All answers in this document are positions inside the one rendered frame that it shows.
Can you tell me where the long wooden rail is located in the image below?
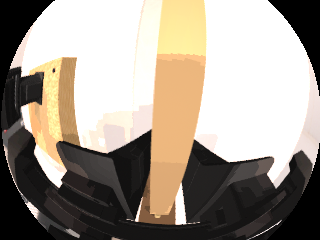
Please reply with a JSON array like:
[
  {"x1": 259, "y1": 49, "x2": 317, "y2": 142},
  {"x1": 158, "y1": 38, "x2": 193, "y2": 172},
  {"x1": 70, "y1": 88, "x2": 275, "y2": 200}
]
[{"x1": 149, "y1": 0, "x2": 207, "y2": 215}]

